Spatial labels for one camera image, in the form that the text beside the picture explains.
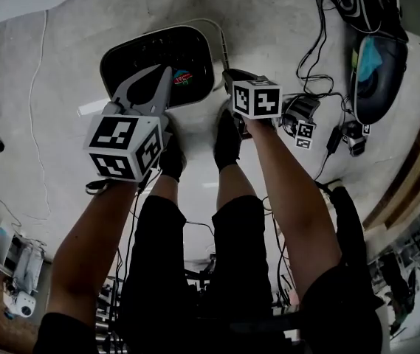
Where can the person's black shoe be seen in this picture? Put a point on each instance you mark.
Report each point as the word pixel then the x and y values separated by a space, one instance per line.
pixel 227 142
pixel 172 157

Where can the person's left leg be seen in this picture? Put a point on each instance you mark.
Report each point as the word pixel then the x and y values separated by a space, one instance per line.
pixel 165 188

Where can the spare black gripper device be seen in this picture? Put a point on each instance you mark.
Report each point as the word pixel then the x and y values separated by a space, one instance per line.
pixel 300 116

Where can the person's left black shoe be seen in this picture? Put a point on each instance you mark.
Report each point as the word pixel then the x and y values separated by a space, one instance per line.
pixel 172 157

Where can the black container with white rim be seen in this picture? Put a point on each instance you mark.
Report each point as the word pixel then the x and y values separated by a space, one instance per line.
pixel 150 50

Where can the person's black shorts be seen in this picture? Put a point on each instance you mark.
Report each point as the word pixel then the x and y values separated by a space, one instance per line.
pixel 202 271

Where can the person's right black shoe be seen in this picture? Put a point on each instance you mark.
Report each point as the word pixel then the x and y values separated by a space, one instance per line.
pixel 227 142

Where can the white round camera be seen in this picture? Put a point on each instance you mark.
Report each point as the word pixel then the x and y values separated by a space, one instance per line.
pixel 25 304

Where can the person's right leg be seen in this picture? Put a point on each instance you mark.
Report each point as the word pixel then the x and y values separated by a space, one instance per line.
pixel 233 183

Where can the person's right forearm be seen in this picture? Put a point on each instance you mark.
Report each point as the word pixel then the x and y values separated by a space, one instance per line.
pixel 294 205

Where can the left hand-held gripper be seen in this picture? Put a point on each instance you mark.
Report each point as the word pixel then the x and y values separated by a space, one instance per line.
pixel 121 142

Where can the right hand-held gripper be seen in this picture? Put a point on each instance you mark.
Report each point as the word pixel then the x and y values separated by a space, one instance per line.
pixel 255 100

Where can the black power adapter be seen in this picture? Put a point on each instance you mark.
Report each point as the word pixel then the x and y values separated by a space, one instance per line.
pixel 334 140

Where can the small grey gripper device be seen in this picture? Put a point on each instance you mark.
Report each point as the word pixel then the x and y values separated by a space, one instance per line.
pixel 355 138

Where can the person's leg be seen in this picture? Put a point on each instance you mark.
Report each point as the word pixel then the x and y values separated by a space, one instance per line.
pixel 165 188
pixel 233 183

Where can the colourful snack packet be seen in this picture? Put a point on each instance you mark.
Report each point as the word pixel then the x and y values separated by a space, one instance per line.
pixel 183 77

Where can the person's left forearm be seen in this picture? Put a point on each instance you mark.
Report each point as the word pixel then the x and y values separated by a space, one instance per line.
pixel 84 249

